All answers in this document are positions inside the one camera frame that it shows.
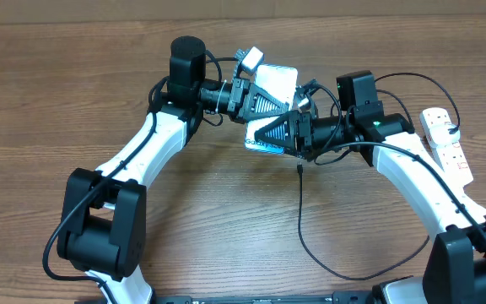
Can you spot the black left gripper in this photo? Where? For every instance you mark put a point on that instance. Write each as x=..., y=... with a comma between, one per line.
x=245, y=99

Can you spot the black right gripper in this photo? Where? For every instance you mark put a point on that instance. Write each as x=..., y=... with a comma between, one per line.
x=298, y=127

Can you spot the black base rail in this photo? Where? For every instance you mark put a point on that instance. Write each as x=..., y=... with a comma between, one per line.
x=337, y=297

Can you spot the white power strip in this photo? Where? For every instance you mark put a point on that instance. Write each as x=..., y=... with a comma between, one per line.
x=451, y=158

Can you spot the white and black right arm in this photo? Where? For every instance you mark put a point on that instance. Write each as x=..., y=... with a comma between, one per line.
x=456, y=225

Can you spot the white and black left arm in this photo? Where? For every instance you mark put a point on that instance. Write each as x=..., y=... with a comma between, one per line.
x=103, y=226

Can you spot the white charger plug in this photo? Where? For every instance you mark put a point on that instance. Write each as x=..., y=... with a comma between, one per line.
x=442, y=135

